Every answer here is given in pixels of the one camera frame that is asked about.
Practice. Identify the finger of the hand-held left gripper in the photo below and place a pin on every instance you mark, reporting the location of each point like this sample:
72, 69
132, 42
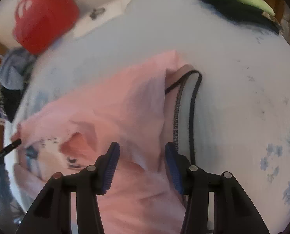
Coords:
10, 147

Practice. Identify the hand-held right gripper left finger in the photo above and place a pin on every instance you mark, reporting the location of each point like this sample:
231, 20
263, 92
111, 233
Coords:
110, 167

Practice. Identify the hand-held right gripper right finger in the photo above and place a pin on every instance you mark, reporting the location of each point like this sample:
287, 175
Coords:
174, 169

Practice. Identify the pink garment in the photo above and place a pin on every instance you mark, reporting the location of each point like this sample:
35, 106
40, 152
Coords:
110, 107

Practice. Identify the blue-grey crumpled cloth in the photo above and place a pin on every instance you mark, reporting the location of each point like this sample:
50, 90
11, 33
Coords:
13, 68

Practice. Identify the red plastic carry case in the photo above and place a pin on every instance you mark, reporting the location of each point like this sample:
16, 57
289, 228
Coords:
42, 17

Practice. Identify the white paper sheet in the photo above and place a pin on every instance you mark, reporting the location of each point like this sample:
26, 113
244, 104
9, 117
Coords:
108, 17

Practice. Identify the small black tool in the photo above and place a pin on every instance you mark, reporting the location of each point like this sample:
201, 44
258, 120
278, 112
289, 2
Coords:
96, 12

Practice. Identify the black folded garment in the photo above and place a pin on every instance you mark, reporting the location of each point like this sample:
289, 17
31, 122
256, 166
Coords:
232, 7

